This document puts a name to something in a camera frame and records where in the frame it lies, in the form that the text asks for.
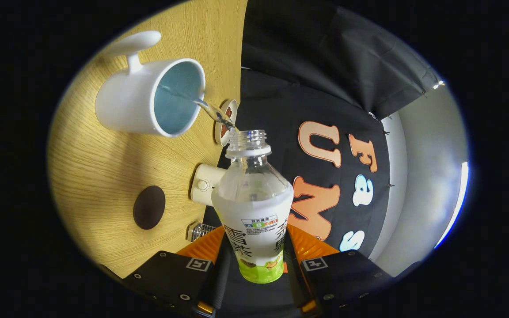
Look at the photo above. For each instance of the fluorescent tube light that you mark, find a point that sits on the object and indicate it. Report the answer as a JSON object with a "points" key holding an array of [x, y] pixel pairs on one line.
{"points": [[438, 84]]}

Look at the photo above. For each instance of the white toaster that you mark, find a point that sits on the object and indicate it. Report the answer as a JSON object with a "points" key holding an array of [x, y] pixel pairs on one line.
{"points": [[203, 183]]}

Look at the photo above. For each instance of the wooden table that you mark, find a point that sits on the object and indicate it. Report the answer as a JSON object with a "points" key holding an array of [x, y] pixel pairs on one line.
{"points": [[104, 168]]}

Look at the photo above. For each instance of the black backdrop cloth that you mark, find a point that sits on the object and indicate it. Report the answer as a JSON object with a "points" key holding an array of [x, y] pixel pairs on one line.
{"points": [[325, 66]]}

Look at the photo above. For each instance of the small oval plate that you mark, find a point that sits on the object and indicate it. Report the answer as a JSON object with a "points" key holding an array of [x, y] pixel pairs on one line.
{"points": [[232, 108]]}

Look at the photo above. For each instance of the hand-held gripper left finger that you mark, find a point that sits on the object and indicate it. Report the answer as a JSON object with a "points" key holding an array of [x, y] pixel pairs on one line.
{"points": [[170, 278]]}

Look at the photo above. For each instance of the clear juice bottle white label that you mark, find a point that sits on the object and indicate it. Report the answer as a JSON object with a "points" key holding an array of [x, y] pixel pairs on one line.
{"points": [[252, 212]]}

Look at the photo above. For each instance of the ceiling light panel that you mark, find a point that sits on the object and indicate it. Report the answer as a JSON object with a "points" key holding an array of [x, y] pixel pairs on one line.
{"points": [[460, 203]]}

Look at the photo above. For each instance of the white cup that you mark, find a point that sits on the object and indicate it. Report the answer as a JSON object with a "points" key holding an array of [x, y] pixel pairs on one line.
{"points": [[126, 101]]}

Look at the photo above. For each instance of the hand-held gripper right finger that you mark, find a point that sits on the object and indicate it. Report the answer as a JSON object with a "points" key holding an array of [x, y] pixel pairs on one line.
{"points": [[343, 276]]}

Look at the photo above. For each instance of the dark round coaster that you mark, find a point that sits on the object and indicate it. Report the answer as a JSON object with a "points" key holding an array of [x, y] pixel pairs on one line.
{"points": [[149, 207]]}

